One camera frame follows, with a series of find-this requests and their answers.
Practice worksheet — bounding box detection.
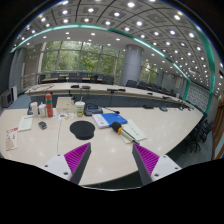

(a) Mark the black round mouse pad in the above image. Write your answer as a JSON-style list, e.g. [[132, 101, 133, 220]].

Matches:
[[70, 121, 95, 140]]

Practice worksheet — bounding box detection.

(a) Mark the black microphone orange ring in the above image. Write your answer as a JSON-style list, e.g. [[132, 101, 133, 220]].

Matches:
[[110, 121, 141, 146]]

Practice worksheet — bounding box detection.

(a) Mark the colourful sticker sheet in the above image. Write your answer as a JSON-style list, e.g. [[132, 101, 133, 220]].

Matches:
[[53, 112, 74, 120]]

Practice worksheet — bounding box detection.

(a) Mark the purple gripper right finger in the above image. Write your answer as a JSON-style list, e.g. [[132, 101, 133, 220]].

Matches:
[[131, 143, 183, 186]]

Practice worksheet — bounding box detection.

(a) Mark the red white leaflet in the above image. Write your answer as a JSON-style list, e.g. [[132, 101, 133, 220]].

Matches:
[[6, 128, 18, 151]]

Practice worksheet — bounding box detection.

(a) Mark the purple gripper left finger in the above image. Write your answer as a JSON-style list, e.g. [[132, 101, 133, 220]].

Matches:
[[43, 142, 92, 185]]

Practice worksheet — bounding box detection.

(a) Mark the blue folder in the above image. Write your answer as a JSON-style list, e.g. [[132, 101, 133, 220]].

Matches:
[[102, 113, 127, 126]]

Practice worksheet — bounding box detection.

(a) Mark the red tall bottle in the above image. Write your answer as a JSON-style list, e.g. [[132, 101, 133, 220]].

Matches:
[[45, 93, 53, 117]]

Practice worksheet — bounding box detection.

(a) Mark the white paper booklet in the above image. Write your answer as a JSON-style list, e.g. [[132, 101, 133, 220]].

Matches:
[[18, 115, 33, 131]]

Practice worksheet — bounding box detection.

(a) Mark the grey round pillar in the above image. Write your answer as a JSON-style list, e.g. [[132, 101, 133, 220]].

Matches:
[[119, 44, 144, 86]]

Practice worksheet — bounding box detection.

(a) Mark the white cup green label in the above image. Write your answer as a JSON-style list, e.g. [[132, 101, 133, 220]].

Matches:
[[75, 101, 85, 117]]

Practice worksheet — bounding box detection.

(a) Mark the dark grey computer mouse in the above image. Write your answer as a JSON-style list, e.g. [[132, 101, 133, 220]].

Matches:
[[38, 121, 47, 130]]

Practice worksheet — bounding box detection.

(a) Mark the white plastic cup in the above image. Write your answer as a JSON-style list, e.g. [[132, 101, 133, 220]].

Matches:
[[38, 103, 46, 118]]

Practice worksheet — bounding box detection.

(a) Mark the beige cardboard box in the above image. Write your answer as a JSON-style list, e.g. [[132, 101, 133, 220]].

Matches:
[[56, 97, 76, 113]]

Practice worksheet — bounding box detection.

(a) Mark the black conference phone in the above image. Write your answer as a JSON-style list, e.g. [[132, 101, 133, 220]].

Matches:
[[84, 106, 103, 116]]

